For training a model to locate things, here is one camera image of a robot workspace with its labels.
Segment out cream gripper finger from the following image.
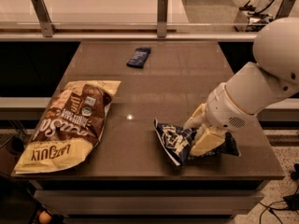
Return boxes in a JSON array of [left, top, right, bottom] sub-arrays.
[[190, 125, 225, 156], [183, 104, 206, 129]]

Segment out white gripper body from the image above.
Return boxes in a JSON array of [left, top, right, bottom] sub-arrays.
[[205, 82, 255, 132]]

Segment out left metal rail bracket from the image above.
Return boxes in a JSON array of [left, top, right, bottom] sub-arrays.
[[31, 0, 55, 37]]

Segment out blue kettle chip bag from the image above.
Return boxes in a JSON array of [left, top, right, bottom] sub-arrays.
[[153, 119, 240, 167]]

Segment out blue rxbar blueberry bar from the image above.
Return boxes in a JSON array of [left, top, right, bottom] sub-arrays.
[[127, 48, 151, 69]]

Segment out black floor cables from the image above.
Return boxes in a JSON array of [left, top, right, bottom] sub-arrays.
[[259, 163, 299, 224]]

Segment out right metal rail bracket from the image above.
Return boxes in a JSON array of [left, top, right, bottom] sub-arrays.
[[276, 0, 296, 20]]

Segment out brown yellow Late July bag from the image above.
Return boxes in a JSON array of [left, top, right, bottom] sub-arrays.
[[14, 80, 120, 174]]

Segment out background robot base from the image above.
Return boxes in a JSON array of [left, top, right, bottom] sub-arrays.
[[234, 0, 276, 32]]

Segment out orange ball under table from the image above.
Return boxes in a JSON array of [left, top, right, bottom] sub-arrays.
[[38, 211, 52, 224]]

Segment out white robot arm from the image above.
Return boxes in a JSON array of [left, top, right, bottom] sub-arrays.
[[184, 17, 299, 156]]

